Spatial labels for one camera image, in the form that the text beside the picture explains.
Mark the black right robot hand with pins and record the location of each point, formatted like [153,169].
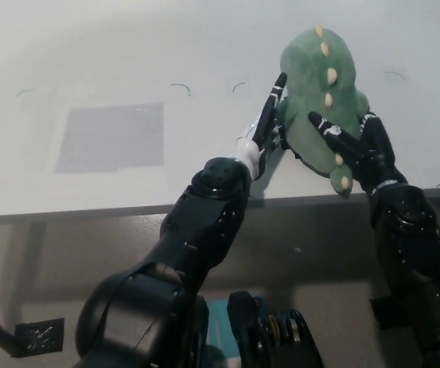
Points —
[377,153]

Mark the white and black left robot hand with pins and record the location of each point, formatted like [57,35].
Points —
[266,119]

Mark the green plush dinosaur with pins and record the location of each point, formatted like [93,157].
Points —
[308,76]

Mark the grey tape square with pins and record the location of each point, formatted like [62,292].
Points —
[112,138]

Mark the black floor tape patch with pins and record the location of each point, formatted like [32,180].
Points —
[377,312]
[40,335]

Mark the black and teal robot body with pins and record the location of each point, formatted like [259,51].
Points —
[266,333]

